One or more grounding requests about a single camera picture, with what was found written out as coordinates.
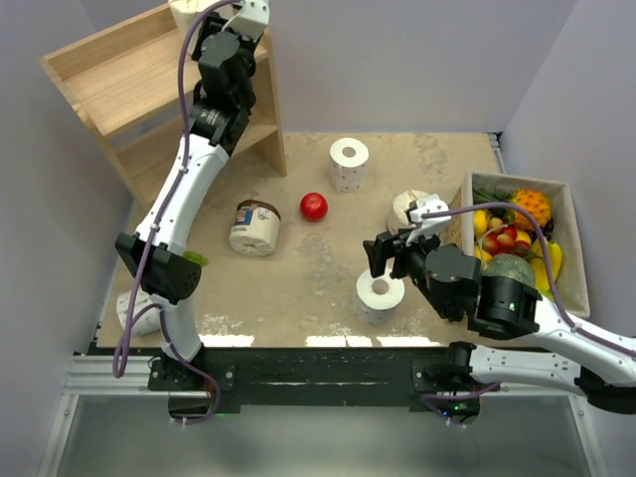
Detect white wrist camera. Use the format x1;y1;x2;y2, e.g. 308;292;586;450
405;194;450;246
223;0;270;45

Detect paper roll cartoon label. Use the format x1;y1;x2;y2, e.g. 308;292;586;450
387;189;428;234

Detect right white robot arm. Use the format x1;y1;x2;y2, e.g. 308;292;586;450
363;233;635;414

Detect red cherries cluster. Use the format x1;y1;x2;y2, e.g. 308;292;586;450
482;226;532;257

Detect yellow bananas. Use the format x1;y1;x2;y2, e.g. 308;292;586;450
529;239;563;293

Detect wooden three-tier shelf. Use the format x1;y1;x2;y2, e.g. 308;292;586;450
38;0;288;215

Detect red apple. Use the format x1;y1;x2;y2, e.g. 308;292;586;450
299;192;329;223

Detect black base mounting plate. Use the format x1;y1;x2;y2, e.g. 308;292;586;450
148;344;499;422

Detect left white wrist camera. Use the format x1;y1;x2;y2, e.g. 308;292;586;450
223;0;270;45

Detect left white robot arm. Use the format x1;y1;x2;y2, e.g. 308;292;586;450
115;1;269;390

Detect green melon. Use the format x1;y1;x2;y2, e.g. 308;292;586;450
480;253;539;301

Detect white paper towel roll front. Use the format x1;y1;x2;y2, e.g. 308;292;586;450
354;266;405;325

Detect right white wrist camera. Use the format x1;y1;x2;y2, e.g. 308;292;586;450
405;194;450;246

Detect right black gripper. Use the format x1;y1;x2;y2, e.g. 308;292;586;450
363;222;454;319

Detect pineapple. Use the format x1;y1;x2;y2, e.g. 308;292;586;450
472;188;552;232

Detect yellow lemon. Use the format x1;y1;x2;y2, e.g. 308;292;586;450
473;210;490;239

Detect floral paper towel roll back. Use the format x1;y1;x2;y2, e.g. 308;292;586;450
328;137;370;193

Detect wicker basket with liner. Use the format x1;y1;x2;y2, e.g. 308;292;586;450
448;171;590;319

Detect green grapes bunch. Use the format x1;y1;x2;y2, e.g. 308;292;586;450
183;250;209;267

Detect paper roll plain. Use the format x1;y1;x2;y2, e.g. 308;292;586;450
168;0;215;33

